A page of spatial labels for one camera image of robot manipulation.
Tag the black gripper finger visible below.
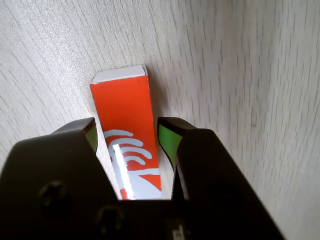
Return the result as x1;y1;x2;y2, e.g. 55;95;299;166
0;116;126;240
156;116;286;240

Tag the red box white pattern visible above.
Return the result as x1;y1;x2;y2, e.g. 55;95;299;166
89;64;163;201

